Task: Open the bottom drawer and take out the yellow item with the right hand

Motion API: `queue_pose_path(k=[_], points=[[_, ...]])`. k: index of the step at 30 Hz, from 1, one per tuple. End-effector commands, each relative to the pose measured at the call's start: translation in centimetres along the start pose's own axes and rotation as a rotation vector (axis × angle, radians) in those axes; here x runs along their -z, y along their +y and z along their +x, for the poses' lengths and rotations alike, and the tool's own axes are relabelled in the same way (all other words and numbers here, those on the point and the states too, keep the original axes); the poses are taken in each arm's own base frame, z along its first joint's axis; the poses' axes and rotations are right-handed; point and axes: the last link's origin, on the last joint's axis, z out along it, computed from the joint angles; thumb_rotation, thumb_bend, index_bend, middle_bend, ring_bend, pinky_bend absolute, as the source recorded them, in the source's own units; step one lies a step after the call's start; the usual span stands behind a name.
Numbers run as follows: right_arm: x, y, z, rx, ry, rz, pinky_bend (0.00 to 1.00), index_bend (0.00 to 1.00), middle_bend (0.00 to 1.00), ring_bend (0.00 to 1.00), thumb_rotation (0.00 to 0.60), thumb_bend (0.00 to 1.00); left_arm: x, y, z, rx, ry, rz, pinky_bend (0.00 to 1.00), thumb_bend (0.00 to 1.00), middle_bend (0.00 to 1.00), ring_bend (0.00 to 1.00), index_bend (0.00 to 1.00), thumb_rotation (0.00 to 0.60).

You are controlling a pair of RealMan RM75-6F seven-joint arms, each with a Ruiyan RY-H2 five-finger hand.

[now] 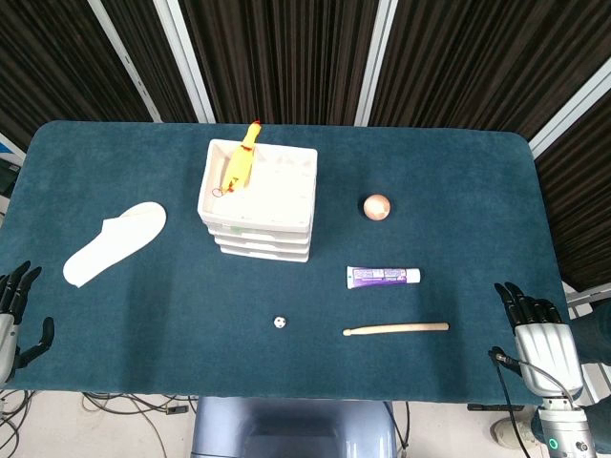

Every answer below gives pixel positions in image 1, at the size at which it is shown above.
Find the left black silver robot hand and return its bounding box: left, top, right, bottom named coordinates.
left=0, top=260, right=55, bottom=386

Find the wooden drumstick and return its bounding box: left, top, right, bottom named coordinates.
left=342, top=322, right=451, bottom=338

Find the grey floor cable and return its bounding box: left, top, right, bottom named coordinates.
left=79, top=390, right=200, bottom=458

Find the white shoe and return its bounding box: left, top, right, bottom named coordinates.
left=490, top=416, right=541, bottom=444

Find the white blue box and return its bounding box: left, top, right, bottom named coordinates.
left=0, top=132, right=28, bottom=169

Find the white drawer cabinet frame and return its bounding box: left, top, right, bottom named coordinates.
left=196, top=137, right=320, bottom=264

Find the yellow rubber chicken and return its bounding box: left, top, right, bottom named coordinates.
left=211, top=120, right=263, bottom=198

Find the teal tablecloth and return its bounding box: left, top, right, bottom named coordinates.
left=0, top=119, right=584, bottom=406

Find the wooden ball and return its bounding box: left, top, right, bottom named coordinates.
left=363, top=194, right=393, bottom=223

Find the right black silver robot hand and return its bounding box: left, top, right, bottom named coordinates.
left=487, top=281, right=584, bottom=406

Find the black floor cable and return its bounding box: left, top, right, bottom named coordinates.
left=0, top=388, right=35, bottom=458

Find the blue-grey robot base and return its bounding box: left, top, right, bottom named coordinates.
left=190, top=396, right=398, bottom=458

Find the white slipper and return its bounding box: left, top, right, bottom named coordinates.
left=62, top=201, right=168, bottom=289

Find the purple white toothpaste tube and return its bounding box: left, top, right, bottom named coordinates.
left=346, top=265, right=422, bottom=290

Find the white metal stand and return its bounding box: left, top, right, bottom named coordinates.
left=564, top=281, right=611, bottom=406

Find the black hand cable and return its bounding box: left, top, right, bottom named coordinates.
left=494, top=351, right=577, bottom=458

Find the white partition post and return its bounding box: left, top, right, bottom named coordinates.
left=87, top=0, right=164, bottom=123
left=354, top=0, right=400, bottom=128
left=153, top=0, right=217, bottom=124
left=527, top=60, right=611, bottom=159

